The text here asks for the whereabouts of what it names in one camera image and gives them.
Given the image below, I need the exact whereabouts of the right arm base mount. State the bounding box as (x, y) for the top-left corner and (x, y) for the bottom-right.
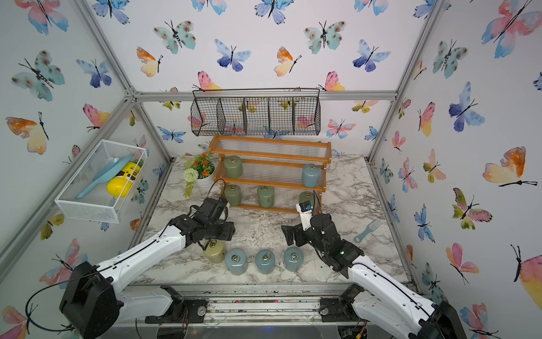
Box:
(318, 284), (365, 323)

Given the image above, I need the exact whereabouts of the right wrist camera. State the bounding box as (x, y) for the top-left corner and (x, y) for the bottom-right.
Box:
(296, 201), (314, 231)

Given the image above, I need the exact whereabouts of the white pot with flowers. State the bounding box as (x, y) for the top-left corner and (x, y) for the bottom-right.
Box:
(183, 152), (216, 198)

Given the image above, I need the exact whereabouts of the black wire wall basket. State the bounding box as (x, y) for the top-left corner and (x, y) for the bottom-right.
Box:
(189, 88), (321, 139)

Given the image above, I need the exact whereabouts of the yellow bottle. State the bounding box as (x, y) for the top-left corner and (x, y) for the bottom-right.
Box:
(106, 162), (141, 198)

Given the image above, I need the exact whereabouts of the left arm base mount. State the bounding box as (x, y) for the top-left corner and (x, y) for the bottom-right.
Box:
(145, 285), (208, 326)

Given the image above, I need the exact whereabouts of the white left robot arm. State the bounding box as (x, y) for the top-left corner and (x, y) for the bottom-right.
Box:
(59, 198), (235, 338)

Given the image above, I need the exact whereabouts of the teal small brush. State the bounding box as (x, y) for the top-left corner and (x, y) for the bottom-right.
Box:
(354, 220), (382, 244)

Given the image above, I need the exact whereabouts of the green canister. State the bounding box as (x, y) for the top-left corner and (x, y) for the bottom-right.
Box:
(299, 191), (316, 206)
(257, 186), (275, 208)
(224, 184), (242, 207)
(224, 155), (244, 179)

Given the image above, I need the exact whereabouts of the yellow canister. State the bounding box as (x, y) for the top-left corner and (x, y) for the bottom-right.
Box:
(203, 239), (226, 264)

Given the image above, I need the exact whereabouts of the wooden three-tier shelf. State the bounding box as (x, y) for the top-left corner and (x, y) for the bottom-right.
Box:
(209, 135), (332, 198)

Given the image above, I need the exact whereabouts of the teal dustpan scoop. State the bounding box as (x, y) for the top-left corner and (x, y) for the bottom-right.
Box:
(76, 155), (132, 200)

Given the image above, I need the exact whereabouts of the white mesh wall basket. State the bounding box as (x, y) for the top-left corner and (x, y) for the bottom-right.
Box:
(54, 139), (148, 223)

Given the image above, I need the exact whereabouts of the blue canister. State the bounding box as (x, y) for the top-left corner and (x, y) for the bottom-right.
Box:
(283, 246), (304, 272)
(255, 249), (276, 275)
(224, 248), (248, 275)
(301, 163), (322, 188)

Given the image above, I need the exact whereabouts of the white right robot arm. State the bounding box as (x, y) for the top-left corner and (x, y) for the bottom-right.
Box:
(282, 213), (466, 338)

